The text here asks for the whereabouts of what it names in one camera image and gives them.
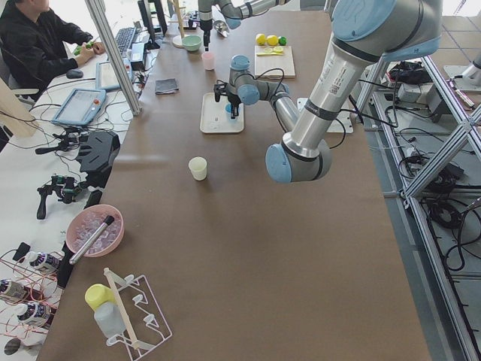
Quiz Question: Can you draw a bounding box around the metal ice scoop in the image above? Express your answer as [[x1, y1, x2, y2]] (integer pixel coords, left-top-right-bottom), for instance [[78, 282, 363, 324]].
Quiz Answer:
[[213, 20, 230, 38]]

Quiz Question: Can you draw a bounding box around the wooden cutting board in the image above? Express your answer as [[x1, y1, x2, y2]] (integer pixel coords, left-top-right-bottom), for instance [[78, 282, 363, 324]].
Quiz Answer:
[[254, 45, 296, 79]]

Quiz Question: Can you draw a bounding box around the cream rabbit tray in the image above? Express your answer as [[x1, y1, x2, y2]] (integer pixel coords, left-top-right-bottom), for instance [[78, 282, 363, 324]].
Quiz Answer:
[[199, 93, 244, 134]]

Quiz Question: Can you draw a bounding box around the wooden glass stand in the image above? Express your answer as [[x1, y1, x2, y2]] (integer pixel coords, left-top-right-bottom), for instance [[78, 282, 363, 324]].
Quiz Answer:
[[168, 0, 185, 48]]

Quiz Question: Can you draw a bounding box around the metal muddler in bowl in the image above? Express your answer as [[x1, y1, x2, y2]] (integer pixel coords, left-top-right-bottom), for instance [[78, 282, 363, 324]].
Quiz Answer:
[[68, 215, 115, 265]]

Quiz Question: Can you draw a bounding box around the yellow plastic knife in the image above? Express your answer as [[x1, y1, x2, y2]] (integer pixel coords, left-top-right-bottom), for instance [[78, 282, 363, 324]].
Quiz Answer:
[[256, 52, 284, 56]]

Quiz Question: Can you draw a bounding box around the pink plastic cup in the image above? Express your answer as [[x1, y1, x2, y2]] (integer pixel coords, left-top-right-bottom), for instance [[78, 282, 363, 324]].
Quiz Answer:
[[201, 51, 215, 71]]

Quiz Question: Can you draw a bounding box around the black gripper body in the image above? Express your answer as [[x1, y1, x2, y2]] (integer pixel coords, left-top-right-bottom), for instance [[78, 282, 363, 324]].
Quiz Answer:
[[200, 20, 211, 45], [213, 80, 241, 109]]

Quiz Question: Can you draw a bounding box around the green lime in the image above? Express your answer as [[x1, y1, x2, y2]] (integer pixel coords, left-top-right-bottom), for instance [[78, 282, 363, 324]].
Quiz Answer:
[[278, 36, 287, 46]]

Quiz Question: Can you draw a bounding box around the green bowl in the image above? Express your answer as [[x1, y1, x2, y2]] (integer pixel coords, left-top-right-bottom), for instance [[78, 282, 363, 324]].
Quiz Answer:
[[182, 35, 203, 52]]

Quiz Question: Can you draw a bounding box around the grey folded cloth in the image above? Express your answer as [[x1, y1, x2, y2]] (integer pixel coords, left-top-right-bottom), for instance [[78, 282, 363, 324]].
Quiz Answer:
[[155, 78, 179, 95]]

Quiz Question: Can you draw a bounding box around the pink ribbed bowl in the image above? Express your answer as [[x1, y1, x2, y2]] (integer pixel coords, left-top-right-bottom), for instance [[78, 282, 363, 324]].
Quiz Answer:
[[66, 205, 125, 257]]

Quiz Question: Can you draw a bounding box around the black keyboard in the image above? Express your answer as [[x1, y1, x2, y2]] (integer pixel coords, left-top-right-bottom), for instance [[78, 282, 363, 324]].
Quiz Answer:
[[115, 27, 136, 57]]

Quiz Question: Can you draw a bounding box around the whole yellow lemon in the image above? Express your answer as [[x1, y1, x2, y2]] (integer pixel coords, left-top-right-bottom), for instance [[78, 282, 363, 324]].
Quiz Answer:
[[266, 35, 279, 47]]

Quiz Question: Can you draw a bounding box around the blue plastic cup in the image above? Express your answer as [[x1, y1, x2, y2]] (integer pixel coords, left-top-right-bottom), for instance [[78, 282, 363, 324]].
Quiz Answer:
[[225, 104, 236, 121]]

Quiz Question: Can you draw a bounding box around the seated person in black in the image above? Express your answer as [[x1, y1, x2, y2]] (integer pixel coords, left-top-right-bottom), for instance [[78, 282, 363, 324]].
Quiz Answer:
[[1, 1, 105, 100]]

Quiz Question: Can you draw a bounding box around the translucent cup on rack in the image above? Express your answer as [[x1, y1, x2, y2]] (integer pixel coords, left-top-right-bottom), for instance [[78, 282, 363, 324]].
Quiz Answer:
[[94, 302, 126, 338]]

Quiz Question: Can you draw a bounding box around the aluminium frame post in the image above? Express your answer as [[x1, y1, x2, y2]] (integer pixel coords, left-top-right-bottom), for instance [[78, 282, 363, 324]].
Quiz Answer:
[[85, 0, 142, 117]]

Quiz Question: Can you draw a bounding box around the blue teach pendant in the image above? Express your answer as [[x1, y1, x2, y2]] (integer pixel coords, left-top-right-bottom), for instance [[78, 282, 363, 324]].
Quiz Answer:
[[51, 89, 106, 126], [95, 62, 120, 92]]

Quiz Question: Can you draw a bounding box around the cream plastic cup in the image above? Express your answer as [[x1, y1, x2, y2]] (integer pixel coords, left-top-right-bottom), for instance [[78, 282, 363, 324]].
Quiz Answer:
[[188, 156, 207, 181]]

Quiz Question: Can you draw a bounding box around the yellow-green plastic cup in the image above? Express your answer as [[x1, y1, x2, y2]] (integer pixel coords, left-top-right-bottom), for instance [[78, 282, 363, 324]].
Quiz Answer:
[[84, 284, 115, 311]]

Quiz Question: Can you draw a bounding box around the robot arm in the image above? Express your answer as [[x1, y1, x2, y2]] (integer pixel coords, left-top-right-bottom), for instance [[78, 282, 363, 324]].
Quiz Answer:
[[198, 0, 289, 51], [214, 1, 443, 183]]

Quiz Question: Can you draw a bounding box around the white wire cup rack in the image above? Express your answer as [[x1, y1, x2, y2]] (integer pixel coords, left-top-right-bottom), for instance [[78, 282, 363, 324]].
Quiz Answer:
[[104, 268, 174, 360]]

